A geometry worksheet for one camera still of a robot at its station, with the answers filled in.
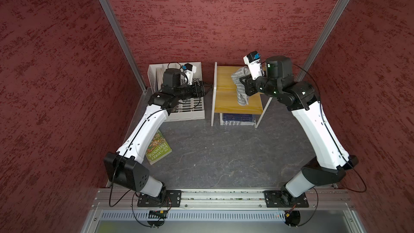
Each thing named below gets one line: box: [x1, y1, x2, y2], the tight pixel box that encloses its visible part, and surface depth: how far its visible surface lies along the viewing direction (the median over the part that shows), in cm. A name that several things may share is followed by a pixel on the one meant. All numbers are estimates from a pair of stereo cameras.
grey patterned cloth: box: [230, 66, 252, 106], surface depth 65 cm
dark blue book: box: [222, 113, 255, 122], surface depth 99 cm
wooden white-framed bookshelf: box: [210, 62, 273, 128], surface depth 86 cm
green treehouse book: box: [145, 129, 172, 166], surface depth 89 cm
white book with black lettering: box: [222, 120, 256, 126], surface depth 100 cm
